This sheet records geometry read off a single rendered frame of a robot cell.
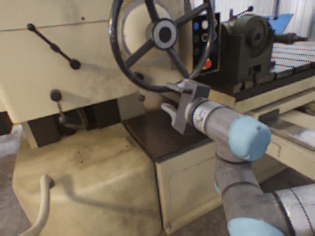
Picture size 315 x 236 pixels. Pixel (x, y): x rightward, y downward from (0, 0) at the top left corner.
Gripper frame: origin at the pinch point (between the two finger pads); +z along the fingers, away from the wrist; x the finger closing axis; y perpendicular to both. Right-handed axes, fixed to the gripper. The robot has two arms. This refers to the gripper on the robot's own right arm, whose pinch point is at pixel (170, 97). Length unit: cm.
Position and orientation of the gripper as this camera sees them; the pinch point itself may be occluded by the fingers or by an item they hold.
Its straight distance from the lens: 63.4
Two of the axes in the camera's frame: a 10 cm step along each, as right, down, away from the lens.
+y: -8.6, -0.5, -5.0
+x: -2.2, 9.3, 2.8
